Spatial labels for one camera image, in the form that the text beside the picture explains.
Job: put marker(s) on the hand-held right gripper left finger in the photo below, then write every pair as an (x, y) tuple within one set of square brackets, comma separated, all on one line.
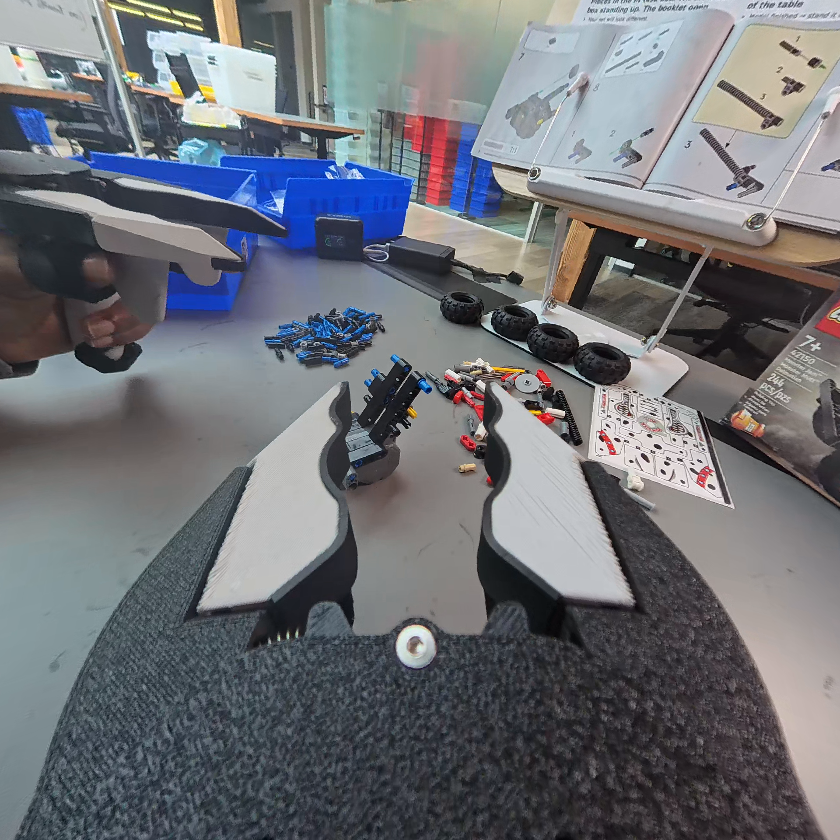
[(282, 525)]

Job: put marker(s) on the black office chairs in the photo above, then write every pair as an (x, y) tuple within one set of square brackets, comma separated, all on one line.
[(98, 121)]

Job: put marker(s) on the person's left hand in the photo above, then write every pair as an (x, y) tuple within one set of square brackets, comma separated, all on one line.
[(33, 325)]

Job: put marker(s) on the toy sticker sheet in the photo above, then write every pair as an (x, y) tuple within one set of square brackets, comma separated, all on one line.
[(656, 453)]

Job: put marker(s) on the printed task instruction sheet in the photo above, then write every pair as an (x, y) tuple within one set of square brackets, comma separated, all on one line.
[(722, 14)]

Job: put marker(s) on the stack of red blue bins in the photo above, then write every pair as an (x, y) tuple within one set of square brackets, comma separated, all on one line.
[(446, 157)]

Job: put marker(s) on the clear plastic bag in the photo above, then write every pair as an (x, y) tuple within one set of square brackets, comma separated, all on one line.
[(259, 193)]

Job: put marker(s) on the black power adapter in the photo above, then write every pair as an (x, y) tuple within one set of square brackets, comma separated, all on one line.
[(420, 254)]

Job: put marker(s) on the white book stand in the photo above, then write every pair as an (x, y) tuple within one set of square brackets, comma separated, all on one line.
[(590, 191)]

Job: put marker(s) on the pile of blue black pins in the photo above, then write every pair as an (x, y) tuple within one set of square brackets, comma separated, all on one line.
[(328, 334)]

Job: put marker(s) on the large blue plastic bin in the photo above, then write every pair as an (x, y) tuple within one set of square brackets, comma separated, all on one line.
[(197, 292)]

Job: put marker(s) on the clear plastic bags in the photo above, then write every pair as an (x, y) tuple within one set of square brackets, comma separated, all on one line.
[(344, 172)]

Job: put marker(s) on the toy set cardboard box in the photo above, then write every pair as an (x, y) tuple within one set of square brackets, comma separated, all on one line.
[(787, 394)]

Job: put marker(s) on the black office chair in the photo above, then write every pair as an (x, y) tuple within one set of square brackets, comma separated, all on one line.
[(748, 295)]

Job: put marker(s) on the black rubber toy tyre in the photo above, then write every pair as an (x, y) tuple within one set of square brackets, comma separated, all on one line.
[(462, 307), (514, 321), (602, 363), (552, 342)]

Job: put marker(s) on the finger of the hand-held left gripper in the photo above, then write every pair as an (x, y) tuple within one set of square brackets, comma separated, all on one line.
[(197, 203), (164, 239)]

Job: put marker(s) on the small white toy piece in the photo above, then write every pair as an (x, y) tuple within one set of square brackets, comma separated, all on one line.
[(634, 480)]

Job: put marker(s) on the whiteboard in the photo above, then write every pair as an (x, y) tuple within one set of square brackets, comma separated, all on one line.
[(46, 26)]

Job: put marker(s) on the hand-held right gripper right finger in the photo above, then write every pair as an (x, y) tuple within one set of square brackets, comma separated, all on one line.
[(551, 518)]

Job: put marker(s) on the white storage box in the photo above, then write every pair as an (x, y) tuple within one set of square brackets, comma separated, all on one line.
[(239, 79)]

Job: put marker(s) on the building instruction booklet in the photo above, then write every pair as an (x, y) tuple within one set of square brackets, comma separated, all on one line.
[(656, 79)]

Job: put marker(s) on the partly built toy model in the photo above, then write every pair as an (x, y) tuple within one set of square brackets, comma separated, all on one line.
[(387, 400)]

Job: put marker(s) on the long wooden office desk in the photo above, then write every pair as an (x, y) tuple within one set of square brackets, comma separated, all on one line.
[(295, 123)]

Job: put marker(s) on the grey toy axle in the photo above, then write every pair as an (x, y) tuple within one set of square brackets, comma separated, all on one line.
[(644, 501)]

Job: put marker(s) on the black coil spring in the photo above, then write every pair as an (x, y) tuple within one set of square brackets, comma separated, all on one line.
[(568, 418)]

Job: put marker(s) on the small black box device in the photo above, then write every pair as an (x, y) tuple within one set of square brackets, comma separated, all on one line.
[(339, 238)]

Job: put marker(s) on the pile of mixed toy parts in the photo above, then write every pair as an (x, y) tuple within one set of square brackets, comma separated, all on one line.
[(518, 384)]

